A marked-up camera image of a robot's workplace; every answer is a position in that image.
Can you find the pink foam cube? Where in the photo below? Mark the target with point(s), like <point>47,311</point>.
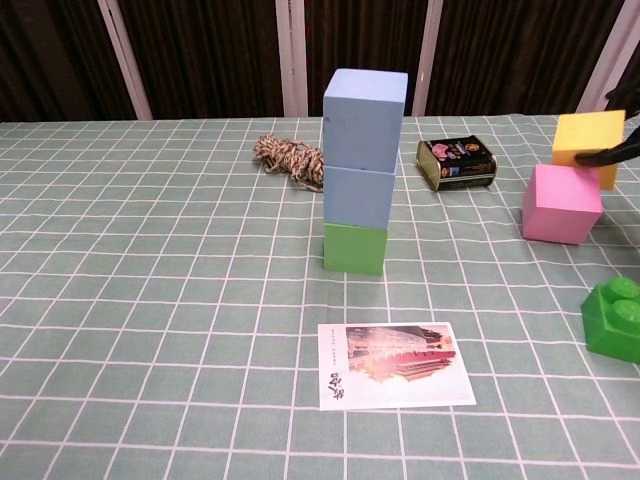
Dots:
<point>560,210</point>

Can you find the dark brown curtain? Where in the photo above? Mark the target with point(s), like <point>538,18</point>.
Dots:
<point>210,55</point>

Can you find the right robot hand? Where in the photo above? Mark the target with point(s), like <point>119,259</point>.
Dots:
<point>607,155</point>

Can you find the green plastic stud brick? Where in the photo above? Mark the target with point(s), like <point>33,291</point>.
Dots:
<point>615,325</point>

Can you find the white metal frame post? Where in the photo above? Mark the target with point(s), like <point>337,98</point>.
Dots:
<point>125,60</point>
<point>291,55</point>
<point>429,55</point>
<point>607,55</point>

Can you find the light blue foam cube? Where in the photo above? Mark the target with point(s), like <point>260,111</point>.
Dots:
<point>357,197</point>
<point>362,125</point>

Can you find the yellow foam cube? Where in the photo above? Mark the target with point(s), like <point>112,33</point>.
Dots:
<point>585,135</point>

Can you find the green checked tablecloth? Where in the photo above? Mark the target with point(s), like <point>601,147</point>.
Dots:
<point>150,300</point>

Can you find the black gold meat tin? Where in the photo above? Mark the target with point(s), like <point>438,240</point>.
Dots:
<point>457,165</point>

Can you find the green foam cube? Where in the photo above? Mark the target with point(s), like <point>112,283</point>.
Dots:
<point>355,248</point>

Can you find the printed postcard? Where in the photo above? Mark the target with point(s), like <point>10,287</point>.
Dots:
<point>395,365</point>

